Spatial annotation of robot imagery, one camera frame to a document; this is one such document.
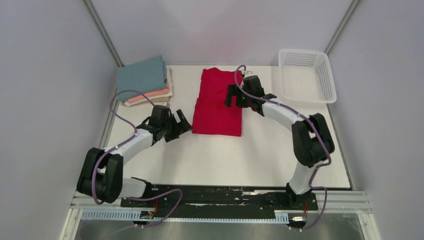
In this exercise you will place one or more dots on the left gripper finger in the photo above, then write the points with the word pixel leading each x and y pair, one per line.
pixel 172 134
pixel 184 125

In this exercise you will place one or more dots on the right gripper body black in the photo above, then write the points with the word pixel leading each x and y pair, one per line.
pixel 243 99

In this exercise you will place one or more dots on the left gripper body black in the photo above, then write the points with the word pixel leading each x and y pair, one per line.
pixel 170 121

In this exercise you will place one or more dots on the red t shirt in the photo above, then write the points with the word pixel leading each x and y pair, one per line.
pixel 211 115

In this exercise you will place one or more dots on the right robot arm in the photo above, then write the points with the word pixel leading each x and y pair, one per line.
pixel 311 138

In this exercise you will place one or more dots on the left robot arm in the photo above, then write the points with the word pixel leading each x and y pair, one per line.
pixel 101 176

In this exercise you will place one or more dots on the folded beige t shirt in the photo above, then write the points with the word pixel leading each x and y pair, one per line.
pixel 157 100

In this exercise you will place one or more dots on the folded pink t shirt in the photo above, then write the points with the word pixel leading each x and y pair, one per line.
pixel 164 92

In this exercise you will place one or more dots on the folded teal t shirt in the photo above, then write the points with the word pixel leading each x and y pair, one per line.
pixel 142 77

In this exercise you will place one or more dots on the white plastic basket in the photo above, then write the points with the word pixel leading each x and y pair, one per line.
pixel 306 78

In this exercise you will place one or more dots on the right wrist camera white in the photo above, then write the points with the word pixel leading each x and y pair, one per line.
pixel 245 73

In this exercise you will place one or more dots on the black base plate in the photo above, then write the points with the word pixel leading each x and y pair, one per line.
pixel 218 202

